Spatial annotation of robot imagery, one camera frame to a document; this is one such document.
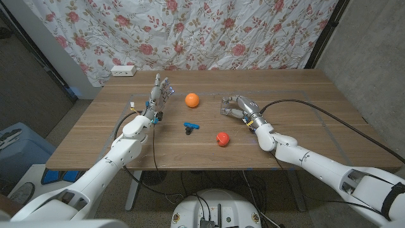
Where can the grey table leg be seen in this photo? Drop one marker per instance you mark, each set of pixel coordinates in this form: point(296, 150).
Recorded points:
point(296, 190)
point(133, 190)

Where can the red apple-shaped object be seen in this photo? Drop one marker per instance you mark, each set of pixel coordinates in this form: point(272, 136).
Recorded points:
point(223, 139)

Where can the black backdrop stand pole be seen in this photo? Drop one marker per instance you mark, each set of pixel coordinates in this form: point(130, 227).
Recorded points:
point(327, 31)

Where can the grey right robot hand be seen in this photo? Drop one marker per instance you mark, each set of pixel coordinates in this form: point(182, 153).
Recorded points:
point(248, 107)

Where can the clear glass salt shaker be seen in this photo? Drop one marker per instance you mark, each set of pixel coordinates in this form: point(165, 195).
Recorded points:
point(225, 106)

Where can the blue storage bin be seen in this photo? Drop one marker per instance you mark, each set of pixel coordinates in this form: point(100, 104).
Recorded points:
point(25, 155)

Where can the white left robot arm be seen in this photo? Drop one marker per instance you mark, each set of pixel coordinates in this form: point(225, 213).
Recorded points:
point(120, 153)

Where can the blue black screwdriver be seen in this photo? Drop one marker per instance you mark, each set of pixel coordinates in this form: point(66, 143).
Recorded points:
point(191, 126)

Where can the white robot torso base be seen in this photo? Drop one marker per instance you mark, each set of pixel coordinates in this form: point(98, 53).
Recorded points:
point(215, 206)

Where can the white power strip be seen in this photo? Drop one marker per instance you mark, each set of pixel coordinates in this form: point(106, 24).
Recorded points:
point(123, 70)

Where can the black round floor base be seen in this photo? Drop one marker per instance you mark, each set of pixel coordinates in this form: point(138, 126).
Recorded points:
point(154, 178)

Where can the orange fruit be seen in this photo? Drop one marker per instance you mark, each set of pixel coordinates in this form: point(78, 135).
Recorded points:
point(192, 100)

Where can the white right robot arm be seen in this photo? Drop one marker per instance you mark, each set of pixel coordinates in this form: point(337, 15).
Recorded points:
point(316, 164)

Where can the floral backdrop cloth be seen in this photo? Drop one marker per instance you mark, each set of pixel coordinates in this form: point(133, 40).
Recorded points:
point(190, 31)

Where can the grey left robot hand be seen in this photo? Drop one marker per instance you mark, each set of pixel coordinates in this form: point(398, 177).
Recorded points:
point(156, 98)

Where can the white mat with blue shapes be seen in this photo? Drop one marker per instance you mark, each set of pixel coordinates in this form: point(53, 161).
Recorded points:
point(30, 172)

